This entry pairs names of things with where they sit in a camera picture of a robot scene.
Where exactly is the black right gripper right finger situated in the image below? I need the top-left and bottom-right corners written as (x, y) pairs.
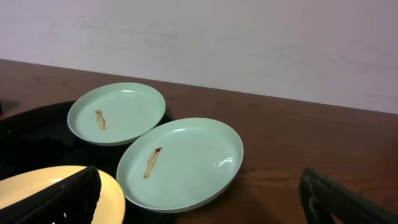
top-left (298, 168), bottom-right (397, 224)

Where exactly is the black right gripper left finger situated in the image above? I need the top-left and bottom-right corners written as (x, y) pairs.
top-left (1, 166), bottom-right (101, 223)

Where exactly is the yellow plate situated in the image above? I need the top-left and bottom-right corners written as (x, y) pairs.
top-left (1, 166), bottom-right (126, 224)

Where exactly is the green plate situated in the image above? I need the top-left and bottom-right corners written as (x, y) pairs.
top-left (116, 118), bottom-right (244, 213)
top-left (67, 82), bottom-right (166, 146)

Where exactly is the round black tray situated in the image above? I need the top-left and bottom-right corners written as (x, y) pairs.
top-left (0, 100), bottom-right (178, 224)

